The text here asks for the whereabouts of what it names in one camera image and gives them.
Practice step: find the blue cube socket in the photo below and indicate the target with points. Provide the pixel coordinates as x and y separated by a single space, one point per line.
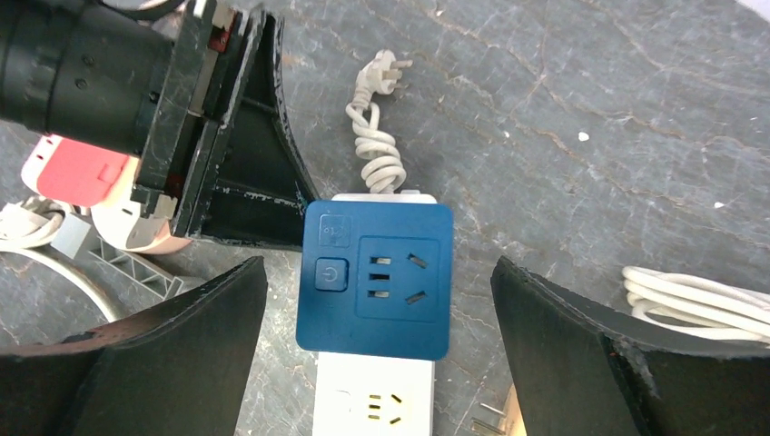
376 279

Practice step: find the grey flat bracket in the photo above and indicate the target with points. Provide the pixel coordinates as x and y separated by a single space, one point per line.
77 239

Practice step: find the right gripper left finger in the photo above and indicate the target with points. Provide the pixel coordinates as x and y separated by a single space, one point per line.
178 368

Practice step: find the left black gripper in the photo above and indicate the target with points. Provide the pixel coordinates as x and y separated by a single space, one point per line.
101 75

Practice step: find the tan wooden cube socket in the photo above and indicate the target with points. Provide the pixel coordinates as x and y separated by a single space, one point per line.
505 420

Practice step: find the pink plug adapter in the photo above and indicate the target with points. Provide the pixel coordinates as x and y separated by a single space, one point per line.
72 172

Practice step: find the long white power strip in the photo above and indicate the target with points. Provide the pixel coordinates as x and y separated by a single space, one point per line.
359 394

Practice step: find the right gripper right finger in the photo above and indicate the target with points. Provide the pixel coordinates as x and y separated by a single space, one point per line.
581 368

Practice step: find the pink round socket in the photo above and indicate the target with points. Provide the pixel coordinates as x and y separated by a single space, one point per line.
122 227

